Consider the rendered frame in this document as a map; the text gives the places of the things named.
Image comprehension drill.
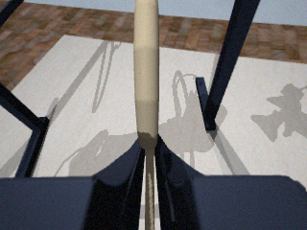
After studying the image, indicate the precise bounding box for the brown clothes hanger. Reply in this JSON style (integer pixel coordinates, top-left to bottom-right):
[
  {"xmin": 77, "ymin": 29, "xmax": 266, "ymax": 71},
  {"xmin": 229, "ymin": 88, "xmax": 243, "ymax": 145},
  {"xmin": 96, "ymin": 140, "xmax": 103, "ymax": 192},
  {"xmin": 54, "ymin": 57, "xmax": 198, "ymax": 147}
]
[{"xmin": 133, "ymin": 0, "xmax": 159, "ymax": 230}]

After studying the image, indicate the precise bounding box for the black clothes rack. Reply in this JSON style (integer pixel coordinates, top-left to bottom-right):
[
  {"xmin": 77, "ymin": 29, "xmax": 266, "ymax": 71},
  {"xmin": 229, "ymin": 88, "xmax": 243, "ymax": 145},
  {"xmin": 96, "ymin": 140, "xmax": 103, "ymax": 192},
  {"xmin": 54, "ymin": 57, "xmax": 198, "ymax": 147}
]
[{"xmin": 0, "ymin": 0, "xmax": 260, "ymax": 177}]

